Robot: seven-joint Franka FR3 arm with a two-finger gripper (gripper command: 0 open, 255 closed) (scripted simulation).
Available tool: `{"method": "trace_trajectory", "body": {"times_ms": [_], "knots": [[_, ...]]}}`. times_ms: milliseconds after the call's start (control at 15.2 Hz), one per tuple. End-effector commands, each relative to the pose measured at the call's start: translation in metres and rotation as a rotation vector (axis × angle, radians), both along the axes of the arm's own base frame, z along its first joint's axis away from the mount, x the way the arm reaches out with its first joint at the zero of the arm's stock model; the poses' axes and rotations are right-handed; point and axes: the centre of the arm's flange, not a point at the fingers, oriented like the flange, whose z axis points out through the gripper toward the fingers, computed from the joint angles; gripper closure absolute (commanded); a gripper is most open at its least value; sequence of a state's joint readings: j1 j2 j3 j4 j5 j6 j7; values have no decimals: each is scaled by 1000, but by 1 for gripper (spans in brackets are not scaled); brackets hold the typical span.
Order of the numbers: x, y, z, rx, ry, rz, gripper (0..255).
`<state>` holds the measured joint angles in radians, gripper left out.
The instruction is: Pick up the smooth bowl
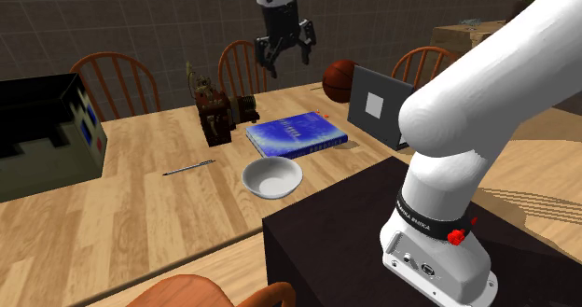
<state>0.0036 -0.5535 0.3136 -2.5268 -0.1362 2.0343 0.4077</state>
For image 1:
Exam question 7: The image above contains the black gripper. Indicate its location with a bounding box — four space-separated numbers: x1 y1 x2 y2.
254 1 318 80

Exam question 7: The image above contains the orange wooden chair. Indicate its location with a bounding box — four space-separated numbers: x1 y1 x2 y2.
217 40 270 99
69 51 161 122
391 46 459 91
126 273 298 307

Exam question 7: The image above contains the brown basketball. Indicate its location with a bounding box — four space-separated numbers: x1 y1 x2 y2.
321 59 361 105

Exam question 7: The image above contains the blue book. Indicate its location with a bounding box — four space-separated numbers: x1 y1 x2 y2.
245 111 350 160

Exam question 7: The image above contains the brown antique machine figure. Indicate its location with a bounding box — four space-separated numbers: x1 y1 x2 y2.
186 61 262 148

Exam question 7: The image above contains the grey laptop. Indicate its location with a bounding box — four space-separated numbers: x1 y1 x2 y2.
347 64 416 152

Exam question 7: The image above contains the white bowl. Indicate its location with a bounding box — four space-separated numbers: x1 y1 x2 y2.
241 156 304 201

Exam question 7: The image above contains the dark pen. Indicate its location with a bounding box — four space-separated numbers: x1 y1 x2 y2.
161 159 217 177

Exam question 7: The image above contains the light wooden cabinet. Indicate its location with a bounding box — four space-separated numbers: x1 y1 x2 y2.
428 20 508 63

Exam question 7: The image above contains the dark robot stand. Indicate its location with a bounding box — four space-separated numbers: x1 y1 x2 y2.
261 155 582 307

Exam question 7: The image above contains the light wooden table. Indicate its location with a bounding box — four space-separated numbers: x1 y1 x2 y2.
0 80 415 307

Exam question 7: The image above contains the black beige box with buttons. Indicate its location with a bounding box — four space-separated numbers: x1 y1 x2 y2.
0 72 109 204

